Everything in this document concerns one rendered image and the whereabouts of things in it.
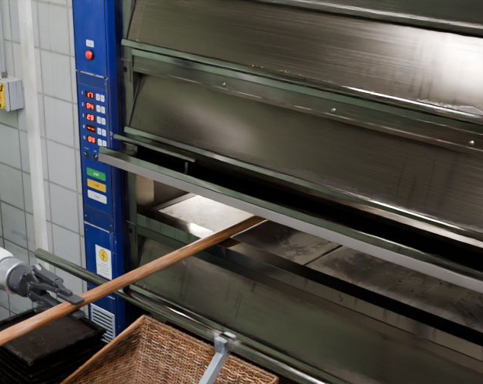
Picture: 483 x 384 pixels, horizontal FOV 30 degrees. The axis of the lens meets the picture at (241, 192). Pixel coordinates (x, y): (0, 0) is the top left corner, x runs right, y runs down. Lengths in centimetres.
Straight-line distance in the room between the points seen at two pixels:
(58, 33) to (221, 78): 69
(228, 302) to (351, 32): 91
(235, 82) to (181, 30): 22
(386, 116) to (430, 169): 16
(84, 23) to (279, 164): 80
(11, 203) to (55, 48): 69
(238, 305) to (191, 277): 20
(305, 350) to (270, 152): 55
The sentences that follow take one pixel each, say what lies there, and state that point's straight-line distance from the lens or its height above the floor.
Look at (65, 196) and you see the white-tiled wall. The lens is 309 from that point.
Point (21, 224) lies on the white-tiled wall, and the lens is 336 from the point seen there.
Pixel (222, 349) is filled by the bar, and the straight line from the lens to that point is 214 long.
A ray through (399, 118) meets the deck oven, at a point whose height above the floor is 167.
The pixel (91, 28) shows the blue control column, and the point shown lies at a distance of 274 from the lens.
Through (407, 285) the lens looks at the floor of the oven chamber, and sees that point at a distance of 242.
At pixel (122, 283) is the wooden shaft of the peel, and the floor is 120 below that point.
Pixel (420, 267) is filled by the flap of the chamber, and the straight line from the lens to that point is 200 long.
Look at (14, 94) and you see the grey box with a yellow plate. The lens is 312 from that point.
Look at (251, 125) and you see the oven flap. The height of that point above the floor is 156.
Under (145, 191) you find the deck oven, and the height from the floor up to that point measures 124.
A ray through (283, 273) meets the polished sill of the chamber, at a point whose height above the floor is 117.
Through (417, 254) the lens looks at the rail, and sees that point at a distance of 200.
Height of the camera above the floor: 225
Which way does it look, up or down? 21 degrees down
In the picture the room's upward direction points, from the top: 1 degrees clockwise
